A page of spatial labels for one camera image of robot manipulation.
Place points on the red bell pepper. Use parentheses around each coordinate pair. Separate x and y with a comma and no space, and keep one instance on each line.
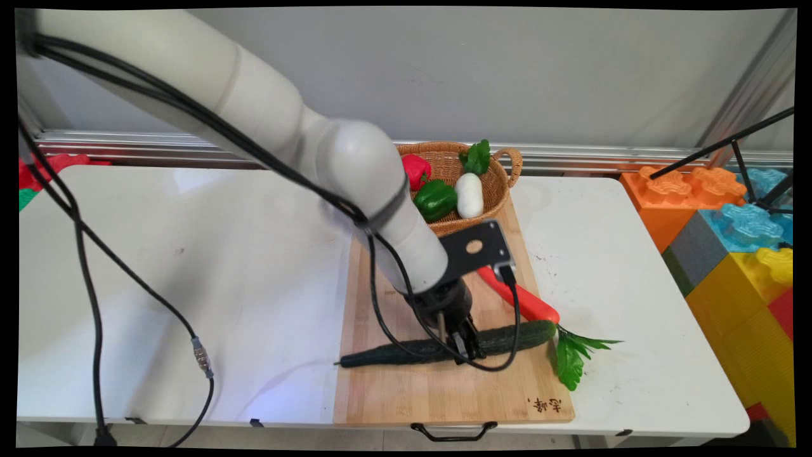
(415,170)

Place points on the aluminium rail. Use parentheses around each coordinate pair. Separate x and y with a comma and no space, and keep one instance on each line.
(571,155)

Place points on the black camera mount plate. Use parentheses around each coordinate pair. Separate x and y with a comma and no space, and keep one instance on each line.
(476,244)

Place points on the wooden cutting board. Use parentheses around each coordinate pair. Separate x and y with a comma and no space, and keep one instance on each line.
(393,393)

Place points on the grey toy block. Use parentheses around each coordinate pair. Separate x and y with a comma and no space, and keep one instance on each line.
(698,254)

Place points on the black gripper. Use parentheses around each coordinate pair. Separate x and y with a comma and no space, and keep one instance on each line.
(444,304)

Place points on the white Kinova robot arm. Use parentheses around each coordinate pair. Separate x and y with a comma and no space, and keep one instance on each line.
(266,108)

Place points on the green bell pepper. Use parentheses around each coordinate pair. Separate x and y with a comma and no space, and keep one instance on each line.
(436,200)

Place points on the orange toy block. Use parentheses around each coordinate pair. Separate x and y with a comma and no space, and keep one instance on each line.
(660,203)

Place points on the green foam block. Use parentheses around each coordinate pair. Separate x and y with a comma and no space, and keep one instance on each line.
(26,198)

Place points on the black tripod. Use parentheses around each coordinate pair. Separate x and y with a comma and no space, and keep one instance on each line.
(736,143)

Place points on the white radish with green leaves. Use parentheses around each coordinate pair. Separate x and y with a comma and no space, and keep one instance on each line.
(470,195)

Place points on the dark green cucumber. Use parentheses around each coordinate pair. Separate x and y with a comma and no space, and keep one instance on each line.
(514,336)

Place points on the woven wicker basket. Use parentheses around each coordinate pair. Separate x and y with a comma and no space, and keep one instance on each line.
(501,184)

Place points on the red foam block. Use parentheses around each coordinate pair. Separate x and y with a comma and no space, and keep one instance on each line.
(60,162)

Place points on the red toy block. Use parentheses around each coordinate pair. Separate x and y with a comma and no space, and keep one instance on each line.
(783,314)

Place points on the blue toy block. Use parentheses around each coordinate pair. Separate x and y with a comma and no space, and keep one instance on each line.
(745,228)

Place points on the orange carrot with green leaves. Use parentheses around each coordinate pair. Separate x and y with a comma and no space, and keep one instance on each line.
(539,308)

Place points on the yellow toy block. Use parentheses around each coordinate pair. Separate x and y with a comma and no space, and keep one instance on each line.
(742,330)

